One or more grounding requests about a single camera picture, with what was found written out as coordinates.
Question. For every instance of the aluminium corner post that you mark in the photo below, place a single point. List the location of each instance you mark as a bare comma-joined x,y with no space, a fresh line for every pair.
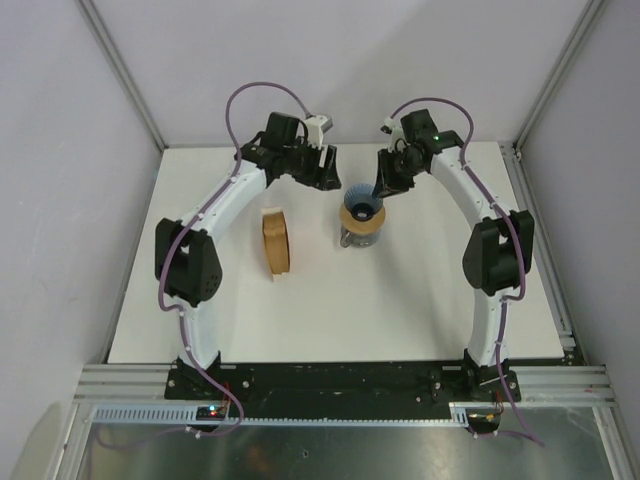
568,55
116,62

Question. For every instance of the glass coffee carafe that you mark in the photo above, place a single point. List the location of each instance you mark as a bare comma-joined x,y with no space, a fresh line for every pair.
351,239

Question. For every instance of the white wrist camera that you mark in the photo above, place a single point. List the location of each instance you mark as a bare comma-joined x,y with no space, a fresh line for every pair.
392,127
315,128

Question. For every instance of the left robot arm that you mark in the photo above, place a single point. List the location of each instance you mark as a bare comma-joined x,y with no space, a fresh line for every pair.
187,263

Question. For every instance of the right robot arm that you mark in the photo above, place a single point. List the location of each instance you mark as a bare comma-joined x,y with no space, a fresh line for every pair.
498,255

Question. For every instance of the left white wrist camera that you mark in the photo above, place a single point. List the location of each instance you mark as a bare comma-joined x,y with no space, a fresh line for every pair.
315,128

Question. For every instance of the right aluminium corner post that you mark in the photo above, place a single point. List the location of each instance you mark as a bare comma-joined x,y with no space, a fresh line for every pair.
568,55

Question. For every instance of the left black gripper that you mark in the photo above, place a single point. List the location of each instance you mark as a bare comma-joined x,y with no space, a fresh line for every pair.
326,177

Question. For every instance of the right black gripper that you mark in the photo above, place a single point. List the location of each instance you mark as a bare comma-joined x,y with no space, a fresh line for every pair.
387,180

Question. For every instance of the grey slotted cable duct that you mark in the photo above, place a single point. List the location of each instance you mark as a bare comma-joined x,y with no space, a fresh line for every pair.
207,415

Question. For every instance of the wooden dripper ring holder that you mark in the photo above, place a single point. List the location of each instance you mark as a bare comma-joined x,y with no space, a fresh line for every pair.
360,226

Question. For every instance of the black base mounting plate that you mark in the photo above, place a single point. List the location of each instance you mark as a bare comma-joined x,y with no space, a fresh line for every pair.
443,381

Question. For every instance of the left aluminium corner post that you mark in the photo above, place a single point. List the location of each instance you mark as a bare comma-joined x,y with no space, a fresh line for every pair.
116,62

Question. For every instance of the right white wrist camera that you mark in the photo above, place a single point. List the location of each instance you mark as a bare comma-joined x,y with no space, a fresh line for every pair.
392,127

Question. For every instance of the blue glass dripper cone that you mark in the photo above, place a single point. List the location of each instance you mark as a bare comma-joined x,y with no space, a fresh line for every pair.
360,203

